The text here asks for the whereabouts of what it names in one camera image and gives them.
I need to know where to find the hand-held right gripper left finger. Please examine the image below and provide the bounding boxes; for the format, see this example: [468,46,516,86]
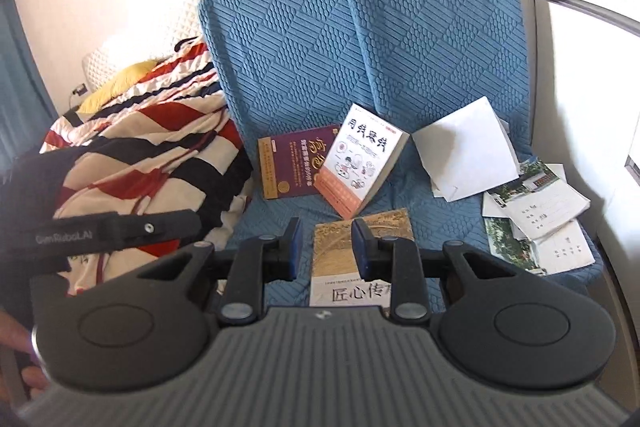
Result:
[136,217,302,327]

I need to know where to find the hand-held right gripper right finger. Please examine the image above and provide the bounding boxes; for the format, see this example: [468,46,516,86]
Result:
[351,217,525,326]

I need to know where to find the gold patterned book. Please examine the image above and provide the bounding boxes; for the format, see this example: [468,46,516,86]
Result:
[309,207,413,310]

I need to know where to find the purple book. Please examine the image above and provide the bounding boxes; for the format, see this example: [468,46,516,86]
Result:
[257,124,343,200]

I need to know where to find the white and orange book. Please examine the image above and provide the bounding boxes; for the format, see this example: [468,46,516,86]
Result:
[314,103,411,220]

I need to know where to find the plain white notebook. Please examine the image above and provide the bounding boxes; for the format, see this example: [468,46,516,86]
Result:
[430,112,512,204]

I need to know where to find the photo cover booklet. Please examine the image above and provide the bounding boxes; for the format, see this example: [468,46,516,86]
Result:
[495,189,592,242]
[482,217,597,277]
[482,159,567,220]

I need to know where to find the white paper sheets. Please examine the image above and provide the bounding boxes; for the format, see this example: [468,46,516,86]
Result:
[411,96,521,200]

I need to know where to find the person's left hand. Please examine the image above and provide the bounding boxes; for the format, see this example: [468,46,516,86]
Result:
[0,311,52,401]

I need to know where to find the blue textured sofa seat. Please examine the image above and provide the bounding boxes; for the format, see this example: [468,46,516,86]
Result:
[220,122,598,314]

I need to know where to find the red white navy striped blanket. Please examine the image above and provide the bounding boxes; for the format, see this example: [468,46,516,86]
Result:
[40,36,257,299]

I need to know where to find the yellow pillow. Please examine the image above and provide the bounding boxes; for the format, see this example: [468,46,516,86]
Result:
[77,61,158,114]

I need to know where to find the blue curtain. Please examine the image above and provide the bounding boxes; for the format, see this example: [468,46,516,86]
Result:
[0,0,58,158]

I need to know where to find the grey metal bar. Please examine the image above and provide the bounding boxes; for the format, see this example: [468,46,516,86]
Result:
[517,0,640,34]

